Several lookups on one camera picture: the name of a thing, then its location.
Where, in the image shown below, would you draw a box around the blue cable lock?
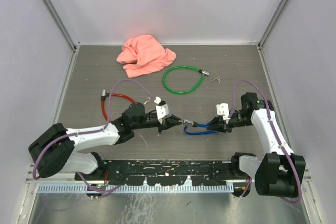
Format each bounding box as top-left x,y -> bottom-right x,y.
183,119 -> 218,136

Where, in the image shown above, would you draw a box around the red lock keys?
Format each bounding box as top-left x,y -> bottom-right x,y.
143,97 -> 151,105

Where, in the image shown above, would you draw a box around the green cable lock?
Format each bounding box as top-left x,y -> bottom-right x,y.
162,65 -> 209,94

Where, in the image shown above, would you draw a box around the red cable lock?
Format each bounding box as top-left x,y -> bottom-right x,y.
100,89 -> 137,122

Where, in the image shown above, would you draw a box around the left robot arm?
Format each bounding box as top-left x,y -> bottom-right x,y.
28,102 -> 182,180

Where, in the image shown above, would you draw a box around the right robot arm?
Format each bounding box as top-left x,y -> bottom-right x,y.
207,92 -> 306,199

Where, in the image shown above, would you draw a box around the pink cloth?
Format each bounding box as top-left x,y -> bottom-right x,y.
116,35 -> 176,78

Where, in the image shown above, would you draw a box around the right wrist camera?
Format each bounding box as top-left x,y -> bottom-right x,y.
215,103 -> 230,120

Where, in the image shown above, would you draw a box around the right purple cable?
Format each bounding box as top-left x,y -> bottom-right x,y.
228,79 -> 303,204

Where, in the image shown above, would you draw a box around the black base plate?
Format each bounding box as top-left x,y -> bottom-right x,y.
83,160 -> 254,186

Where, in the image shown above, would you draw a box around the slotted cable duct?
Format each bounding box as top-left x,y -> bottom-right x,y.
37,183 -> 234,194

